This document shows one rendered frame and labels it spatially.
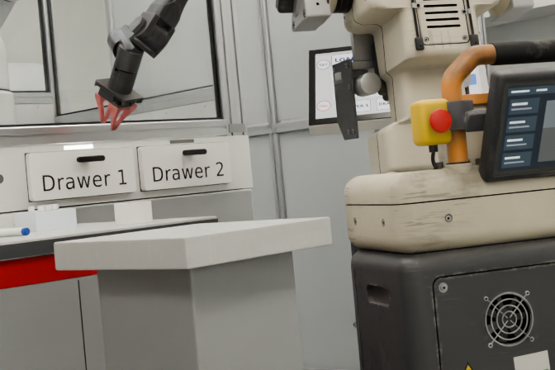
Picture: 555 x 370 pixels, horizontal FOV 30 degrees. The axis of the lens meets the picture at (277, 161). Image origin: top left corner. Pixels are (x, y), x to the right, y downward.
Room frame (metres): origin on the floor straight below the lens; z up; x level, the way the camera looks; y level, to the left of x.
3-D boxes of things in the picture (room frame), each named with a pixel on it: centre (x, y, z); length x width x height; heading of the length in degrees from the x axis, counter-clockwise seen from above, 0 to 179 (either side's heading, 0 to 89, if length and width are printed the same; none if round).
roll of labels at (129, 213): (1.96, 0.28, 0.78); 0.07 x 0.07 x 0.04
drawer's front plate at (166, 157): (2.67, 0.24, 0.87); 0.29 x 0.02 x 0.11; 134
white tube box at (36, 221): (2.06, 0.47, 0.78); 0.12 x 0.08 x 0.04; 33
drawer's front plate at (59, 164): (2.46, 0.46, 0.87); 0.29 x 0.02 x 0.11; 134
